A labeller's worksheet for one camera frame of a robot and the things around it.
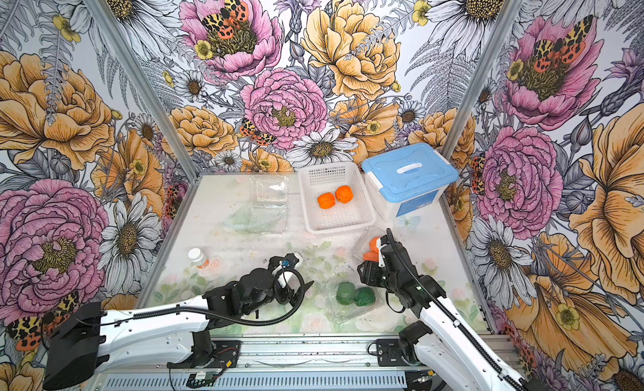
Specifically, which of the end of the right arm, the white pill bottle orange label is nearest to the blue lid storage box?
the end of the right arm

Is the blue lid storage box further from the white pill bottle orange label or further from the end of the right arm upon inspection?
the white pill bottle orange label

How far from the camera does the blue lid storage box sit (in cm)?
96
